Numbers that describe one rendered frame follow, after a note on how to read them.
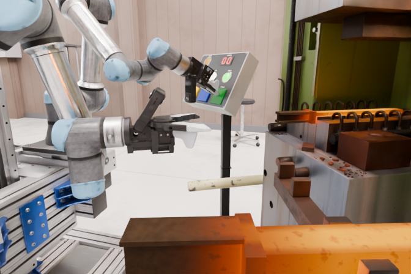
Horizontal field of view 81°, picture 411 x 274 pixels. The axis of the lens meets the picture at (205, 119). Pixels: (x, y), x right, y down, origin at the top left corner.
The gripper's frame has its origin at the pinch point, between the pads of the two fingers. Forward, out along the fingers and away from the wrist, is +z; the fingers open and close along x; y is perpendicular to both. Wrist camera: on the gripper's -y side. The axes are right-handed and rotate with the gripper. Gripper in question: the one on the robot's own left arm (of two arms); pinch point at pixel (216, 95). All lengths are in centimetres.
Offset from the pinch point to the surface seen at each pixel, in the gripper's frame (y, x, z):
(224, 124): -8.5, 8.1, 18.8
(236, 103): 0.1, -7.0, 7.0
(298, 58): 23.3, -26.1, 9.7
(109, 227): -104, 81, 23
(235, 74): 10.9, -5.0, 1.6
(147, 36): 121, 358, 73
